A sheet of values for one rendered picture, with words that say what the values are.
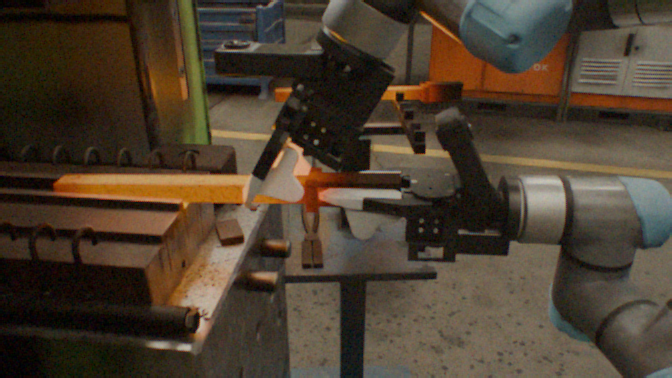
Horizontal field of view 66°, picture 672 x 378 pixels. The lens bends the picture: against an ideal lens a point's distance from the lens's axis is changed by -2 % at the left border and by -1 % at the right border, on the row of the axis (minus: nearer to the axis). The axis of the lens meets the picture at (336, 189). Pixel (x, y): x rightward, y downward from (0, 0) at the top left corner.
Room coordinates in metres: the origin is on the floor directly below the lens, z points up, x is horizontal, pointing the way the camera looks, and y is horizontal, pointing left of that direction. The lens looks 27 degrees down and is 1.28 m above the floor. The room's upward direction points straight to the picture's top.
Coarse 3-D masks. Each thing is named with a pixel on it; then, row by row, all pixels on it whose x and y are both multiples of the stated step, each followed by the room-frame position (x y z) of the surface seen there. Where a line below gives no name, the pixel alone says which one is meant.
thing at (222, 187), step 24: (312, 168) 0.54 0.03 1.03; (72, 192) 0.55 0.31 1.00; (96, 192) 0.54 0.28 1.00; (120, 192) 0.54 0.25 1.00; (144, 192) 0.54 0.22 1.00; (168, 192) 0.53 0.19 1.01; (192, 192) 0.53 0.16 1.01; (216, 192) 0.52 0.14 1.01; (240, 192) 0.52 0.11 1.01; (312, 192) 0.50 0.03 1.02
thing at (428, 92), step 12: (420, 84) 1.17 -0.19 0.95; (432, 84) 1.15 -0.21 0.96; (444, 84) 1.15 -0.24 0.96; (456, 84) 1.15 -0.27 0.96; (276, 96) 1.12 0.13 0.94; (384, 96) 1.14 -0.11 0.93; (408, 96) 1.14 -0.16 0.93; (420, 96) 1.14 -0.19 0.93; (432, 96) 1.15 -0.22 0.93; (444, 96) 1.16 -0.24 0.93; (456, 96) 1.16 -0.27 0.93
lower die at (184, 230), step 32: (0, 192) 0.54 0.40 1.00; (32, 192) 0.54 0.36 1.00; (32, 224) 0.49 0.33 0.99; (64, 224) 0.49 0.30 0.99; (96, 224) 0.49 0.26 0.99; (128, 224) 0.49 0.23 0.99; (160, 224) 0.49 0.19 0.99; (192, 224) 0.54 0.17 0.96; (0, 256) 0.44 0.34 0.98; (64, 256) 0.44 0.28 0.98; (96, 256) 0.44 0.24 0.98; (128, 256) 0.44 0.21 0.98; (160, 256) 0.46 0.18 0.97; (192, 256) 0.53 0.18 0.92; (32, 288) 0.44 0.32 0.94; (64, 288) 0.43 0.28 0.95; (96, 288) 0.43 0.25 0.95; (128, 288) 0.42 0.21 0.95; (160, 288) 0.44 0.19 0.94
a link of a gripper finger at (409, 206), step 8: (368, 200) 0.48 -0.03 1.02; (376, 200) 0.48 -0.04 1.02; (384, 200) 0.48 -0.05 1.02; (392, 200) 0.48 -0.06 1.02; (400, 200) 0.48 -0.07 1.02; (408, 200) 0.48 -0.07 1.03; (416, 200) 0.48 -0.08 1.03; (424, 200) 0.48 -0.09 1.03; (432, 200) 0.48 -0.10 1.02; (440, 200) 0.49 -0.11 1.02; (368, 208) 0.48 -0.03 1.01; (376, 208) 0.48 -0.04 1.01; (384, 208) 0.47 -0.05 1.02; (392, 208) 0.47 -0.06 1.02; (400, 208) 0.47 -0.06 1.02; (408, 208) 0.47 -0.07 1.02; (416, 208) 0.47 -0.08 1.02; (424, 208) 0.47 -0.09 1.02; (408, 216) 0.47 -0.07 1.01
